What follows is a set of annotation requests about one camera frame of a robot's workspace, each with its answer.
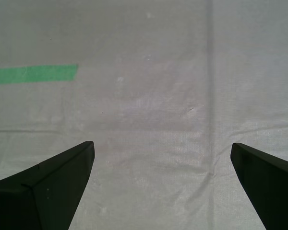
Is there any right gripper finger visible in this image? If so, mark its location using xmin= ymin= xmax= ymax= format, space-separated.
xmin=231 ymin=142 xmax=288 ymax=230
xmin=0 ymin=141 xmax=96 ymax=230

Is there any grey woven table cover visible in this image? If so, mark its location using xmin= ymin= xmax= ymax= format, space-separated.
xmin=0 ymin=0 xmax=288 ymax=230

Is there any long green tape strip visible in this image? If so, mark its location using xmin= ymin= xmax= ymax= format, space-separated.
xmin=0 ymin=64 xmax=79 ymax=85

